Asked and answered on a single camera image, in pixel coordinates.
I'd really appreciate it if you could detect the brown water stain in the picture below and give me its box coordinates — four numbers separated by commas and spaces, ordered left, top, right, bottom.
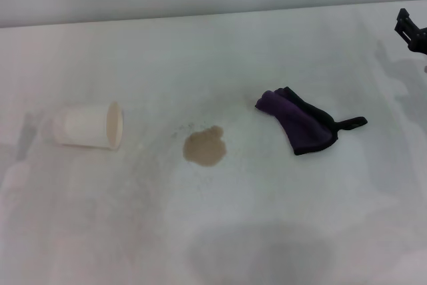
182, 125, 228, 168

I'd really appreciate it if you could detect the white paper cup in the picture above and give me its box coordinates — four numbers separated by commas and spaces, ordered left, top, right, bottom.
53, 101, 125, 152

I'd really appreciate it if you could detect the purple rag with black edge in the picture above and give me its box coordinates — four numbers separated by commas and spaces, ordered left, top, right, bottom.
254, 86, 368, 157

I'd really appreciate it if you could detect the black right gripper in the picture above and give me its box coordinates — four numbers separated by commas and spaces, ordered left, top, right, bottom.
394, 7, 427, 55

